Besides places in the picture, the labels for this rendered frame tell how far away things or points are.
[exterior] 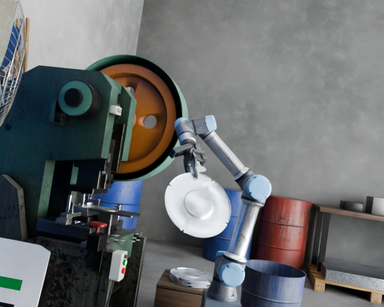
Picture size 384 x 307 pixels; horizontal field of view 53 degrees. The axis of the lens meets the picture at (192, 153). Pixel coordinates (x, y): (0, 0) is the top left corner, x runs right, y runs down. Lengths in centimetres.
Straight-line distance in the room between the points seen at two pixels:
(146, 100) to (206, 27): 336
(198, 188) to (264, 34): 426
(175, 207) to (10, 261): 97
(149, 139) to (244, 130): 300
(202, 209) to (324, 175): 391
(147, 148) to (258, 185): 94
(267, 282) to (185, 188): 120
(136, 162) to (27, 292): 97
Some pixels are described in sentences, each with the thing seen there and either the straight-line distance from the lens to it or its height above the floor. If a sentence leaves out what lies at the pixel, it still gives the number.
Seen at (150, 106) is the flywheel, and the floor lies 143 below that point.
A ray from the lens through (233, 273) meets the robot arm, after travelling 187.
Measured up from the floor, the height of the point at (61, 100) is 131.
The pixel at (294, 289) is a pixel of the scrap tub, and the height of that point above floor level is 40.
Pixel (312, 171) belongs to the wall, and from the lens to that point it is 538.
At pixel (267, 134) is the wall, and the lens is 538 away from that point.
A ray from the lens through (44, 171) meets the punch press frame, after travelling 218.
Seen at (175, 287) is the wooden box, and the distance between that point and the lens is 248.
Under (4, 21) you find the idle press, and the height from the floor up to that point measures 132.
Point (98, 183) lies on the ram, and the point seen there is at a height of 92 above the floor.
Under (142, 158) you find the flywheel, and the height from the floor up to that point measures 109.
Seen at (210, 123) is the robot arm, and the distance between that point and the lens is 184.
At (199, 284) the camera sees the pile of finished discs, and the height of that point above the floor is 37.
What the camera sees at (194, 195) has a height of 96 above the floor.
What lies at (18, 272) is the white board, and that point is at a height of 45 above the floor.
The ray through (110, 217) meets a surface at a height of 75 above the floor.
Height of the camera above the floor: 108
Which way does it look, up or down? 2 degrees up
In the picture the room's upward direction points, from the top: 8 degrees clockwise
